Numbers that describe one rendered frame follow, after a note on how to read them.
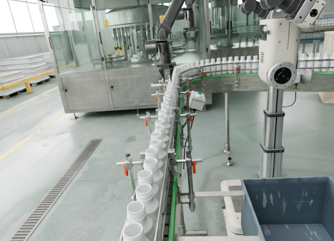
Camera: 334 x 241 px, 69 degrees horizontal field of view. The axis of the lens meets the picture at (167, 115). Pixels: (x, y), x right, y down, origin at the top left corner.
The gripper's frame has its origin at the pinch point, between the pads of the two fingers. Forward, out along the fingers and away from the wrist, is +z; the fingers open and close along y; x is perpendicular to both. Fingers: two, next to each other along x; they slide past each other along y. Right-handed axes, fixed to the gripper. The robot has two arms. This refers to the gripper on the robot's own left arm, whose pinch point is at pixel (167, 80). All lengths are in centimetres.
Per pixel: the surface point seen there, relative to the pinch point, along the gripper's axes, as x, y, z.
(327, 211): -53, 59, 42
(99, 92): 293, -154, 72
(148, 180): -79, 0, 8
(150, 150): -64, -1, 8
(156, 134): -52, -1, 8
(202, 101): 5.3, 18.0, 14.9
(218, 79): 122, 41, 28
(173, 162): -58, 5, 16
